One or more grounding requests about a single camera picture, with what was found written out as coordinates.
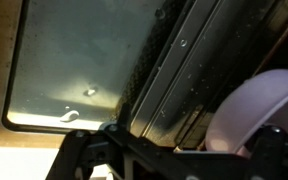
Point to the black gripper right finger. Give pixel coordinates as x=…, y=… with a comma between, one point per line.
x=267, y=153

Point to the pink plastic bowl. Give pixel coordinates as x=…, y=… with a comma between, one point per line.
x=260, y=100

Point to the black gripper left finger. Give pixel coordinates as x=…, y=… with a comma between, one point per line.
x=115, y=136

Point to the glass toaster oven door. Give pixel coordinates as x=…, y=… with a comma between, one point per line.
x=74, y=60

